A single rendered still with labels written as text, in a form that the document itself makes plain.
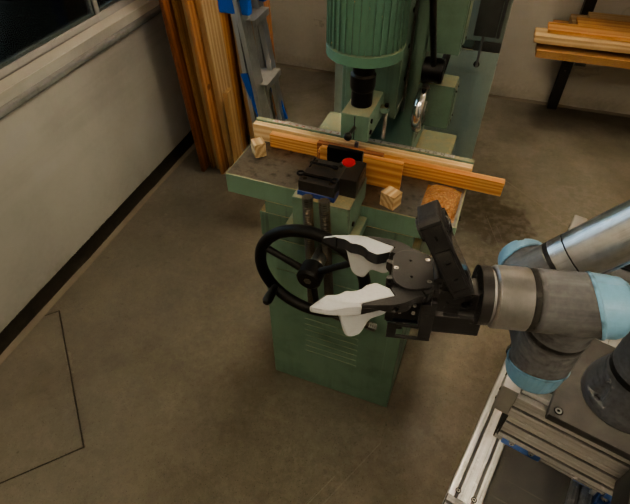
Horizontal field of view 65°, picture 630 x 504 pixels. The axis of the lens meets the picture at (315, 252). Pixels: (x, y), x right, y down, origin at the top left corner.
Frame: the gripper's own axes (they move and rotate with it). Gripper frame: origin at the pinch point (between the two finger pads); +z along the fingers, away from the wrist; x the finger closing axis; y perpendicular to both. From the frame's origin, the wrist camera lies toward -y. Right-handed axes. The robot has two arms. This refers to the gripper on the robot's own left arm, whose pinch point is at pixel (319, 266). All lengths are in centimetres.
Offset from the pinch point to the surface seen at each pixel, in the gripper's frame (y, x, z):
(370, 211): 27, 57, -6
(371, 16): -15, 61, -3
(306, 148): 22, 77, 12
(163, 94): 55, 199, 105
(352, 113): 8, 68, 0
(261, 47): 19, 161, 42
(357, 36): -11, 61, 0
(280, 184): 25, 63, 17
